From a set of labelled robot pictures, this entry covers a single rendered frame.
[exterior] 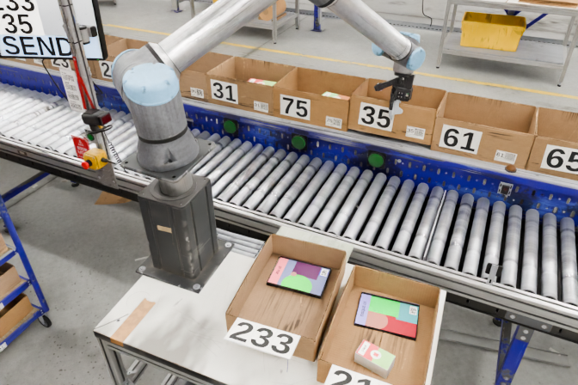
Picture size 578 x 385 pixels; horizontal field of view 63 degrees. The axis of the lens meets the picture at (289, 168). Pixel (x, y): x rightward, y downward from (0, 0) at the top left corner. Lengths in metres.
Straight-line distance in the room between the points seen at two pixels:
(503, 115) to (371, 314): 1.23
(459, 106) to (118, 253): 2.10
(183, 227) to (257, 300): 0.34
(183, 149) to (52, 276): 1.77
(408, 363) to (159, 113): 1.00
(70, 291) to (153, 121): 1.70
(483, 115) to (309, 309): 1.31
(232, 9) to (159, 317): 1.01
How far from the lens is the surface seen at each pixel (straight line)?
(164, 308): 1.64
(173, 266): 1.71
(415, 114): 2.14
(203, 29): 1.54
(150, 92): 1.33
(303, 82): 2.58
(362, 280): 1.63
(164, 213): 1.55
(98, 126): 2.17
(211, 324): 1.57
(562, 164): 2.17
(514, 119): 2.40
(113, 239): 3.15
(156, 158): 1.43
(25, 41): 2.38
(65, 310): 2.82
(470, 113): 2.40
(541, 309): 1.83
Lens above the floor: 1.97
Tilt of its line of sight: 33 degrees down
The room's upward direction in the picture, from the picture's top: straight up
